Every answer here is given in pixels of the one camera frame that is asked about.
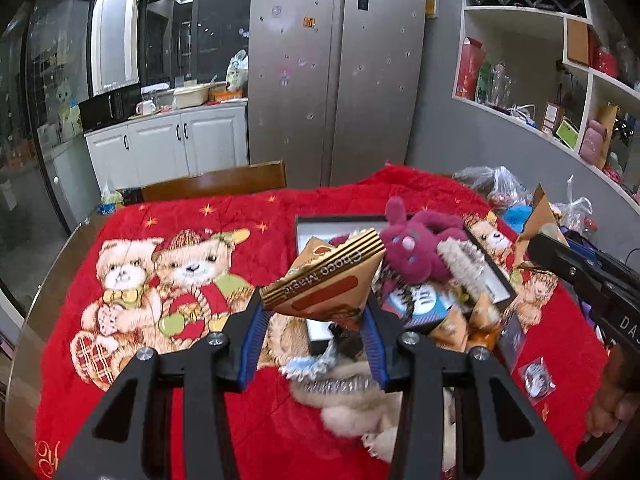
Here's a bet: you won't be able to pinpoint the striped fluffy hair clip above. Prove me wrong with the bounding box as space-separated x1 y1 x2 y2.
437 239 485 292
295 375 382 397

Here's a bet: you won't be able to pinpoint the person's right hand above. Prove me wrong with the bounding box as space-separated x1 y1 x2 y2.
585 345 639 441

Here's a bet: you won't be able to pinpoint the white kitchen base cabinet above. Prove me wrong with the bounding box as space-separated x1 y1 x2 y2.
85 102 249 192

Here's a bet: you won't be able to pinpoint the brown cardboard box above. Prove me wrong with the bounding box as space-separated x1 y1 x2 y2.
566 20 591 66

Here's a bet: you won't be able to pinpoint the brown paper packet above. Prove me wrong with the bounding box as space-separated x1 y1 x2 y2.
517 183 562 246

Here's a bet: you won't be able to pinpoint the red gift box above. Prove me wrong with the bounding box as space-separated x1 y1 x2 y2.
456 37 485 101

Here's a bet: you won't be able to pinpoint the red tin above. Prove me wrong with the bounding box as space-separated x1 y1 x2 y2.
592 46 621 78

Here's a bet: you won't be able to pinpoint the glass sliding door with stickers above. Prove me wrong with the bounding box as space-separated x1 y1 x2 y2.
0 0 101 241

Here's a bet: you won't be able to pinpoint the white wall shelf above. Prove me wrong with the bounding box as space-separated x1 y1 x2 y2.
452 0 640 206

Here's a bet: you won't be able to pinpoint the brown paper bag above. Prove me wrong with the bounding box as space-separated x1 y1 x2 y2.
597 104 620 161

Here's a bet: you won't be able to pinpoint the clear plastic bags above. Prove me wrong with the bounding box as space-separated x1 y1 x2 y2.
452 166 531 206

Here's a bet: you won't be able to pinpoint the black packet in clear plastic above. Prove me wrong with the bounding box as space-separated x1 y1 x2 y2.
497 310 528 371

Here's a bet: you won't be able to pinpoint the gold-edged brown snack packet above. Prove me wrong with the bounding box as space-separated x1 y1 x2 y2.
260 228 386 333

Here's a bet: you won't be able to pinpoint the blue white crochet scrunchie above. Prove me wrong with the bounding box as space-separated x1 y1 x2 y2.
280 347 336 381

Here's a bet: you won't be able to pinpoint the pink pouch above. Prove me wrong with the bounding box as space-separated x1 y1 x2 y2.
579 120 608 167

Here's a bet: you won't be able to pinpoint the blue plastic bag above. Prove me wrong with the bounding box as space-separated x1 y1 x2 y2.
502 202 533 233

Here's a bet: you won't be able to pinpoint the black microwave oven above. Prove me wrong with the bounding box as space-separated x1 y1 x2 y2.
79 85 143 133

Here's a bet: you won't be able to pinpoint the black shallow box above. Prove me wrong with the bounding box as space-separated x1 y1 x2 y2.
294 214 518 356

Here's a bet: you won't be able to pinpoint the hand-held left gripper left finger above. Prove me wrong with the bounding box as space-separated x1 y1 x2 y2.
52 287 273 480

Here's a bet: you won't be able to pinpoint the round badge in plastic bag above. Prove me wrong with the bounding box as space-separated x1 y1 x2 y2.
517 357 557 406

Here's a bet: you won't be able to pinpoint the magenta plush rabbit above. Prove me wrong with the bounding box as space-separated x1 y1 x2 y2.
330 197 468 283

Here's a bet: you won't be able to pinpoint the silver double-door refrigerator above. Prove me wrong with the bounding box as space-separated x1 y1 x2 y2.
248 0 427 188

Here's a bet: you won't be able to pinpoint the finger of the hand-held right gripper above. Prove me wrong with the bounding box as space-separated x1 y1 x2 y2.
527 232 608 293

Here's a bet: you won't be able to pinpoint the green framed card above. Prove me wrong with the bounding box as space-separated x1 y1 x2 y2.
556 119 581 148

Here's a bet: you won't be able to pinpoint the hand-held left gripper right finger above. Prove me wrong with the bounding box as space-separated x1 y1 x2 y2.
362 295 576 480

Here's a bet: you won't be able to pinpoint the green packet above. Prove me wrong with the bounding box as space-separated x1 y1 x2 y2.
476 62 496 103

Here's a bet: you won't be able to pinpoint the white plush bear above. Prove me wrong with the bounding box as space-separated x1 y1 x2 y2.
290 360 463 463

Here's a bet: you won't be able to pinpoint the red bear-print blanket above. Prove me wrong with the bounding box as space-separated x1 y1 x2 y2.
35 165 608 480

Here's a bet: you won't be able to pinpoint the clear plastic bag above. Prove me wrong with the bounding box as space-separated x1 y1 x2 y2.
552 175 598 233

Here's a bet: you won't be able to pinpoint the cream plastic basin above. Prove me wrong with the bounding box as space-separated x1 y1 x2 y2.
170 85 211 108

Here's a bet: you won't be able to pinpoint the blue white round-label packet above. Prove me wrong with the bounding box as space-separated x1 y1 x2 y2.
385 282 448 331

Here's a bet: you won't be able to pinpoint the plastic bag on counter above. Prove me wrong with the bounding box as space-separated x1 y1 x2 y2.
226 50 249 93

